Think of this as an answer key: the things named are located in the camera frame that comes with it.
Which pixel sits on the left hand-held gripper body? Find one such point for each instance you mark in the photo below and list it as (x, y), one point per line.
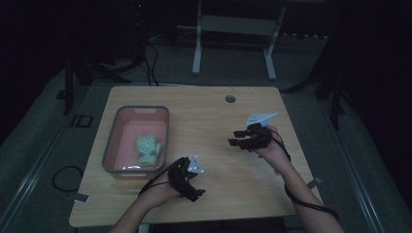
(181, 179)

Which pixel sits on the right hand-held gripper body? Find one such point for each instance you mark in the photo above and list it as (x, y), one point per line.
(257, 137)

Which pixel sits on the green fuzzy glove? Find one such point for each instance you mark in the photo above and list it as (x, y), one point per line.
(149, 159)
(144, 142)

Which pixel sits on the pink bin with grey rim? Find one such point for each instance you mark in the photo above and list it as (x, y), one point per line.
(129, 129)

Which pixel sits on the person's right hand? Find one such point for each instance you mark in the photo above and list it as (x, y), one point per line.
(275, 155)

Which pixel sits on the person's left hand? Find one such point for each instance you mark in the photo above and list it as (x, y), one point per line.
(158, 194)

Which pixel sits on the round grey table grommet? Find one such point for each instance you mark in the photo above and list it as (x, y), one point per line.
(230, 99)

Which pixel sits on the grey tape piece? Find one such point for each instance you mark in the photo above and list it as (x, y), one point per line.
(81, 197)
(314, 183)

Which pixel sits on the black tripod stand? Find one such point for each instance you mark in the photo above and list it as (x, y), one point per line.
(335, 97)
(68, 87)

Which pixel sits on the black rectangular floor marker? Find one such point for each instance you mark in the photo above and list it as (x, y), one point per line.
(81, 121)

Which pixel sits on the white metal table frame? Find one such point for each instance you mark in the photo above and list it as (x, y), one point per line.
(238, 24)

